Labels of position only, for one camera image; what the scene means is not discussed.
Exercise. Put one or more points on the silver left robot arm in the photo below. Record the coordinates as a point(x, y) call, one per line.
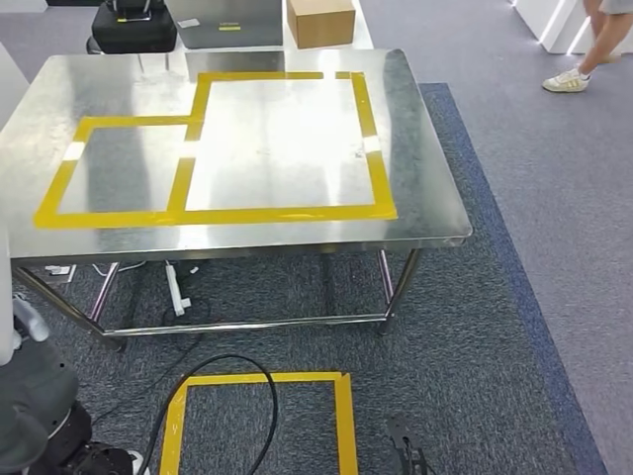
point(39, 393)

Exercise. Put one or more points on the steel workbench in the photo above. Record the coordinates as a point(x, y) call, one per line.
point(420, 164)

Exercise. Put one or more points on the white power strip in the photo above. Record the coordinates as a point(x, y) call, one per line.
point(174, 288)

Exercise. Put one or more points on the cardboard box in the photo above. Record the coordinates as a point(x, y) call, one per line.
point(321, 26)

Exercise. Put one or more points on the white table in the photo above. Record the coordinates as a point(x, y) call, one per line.
point(364, 33)

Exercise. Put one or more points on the grey laptop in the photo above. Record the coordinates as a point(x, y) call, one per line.
point(222, 23)

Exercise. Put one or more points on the black carry bag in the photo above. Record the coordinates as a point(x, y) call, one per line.
point(133, 29)

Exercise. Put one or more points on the floor outlet plate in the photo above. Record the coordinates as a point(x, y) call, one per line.
point(59, 272)

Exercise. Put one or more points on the white lit display plinth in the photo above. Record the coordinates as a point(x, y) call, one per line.
point(554, 26)

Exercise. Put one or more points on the person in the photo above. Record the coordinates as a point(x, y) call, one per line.
point(600, 39)

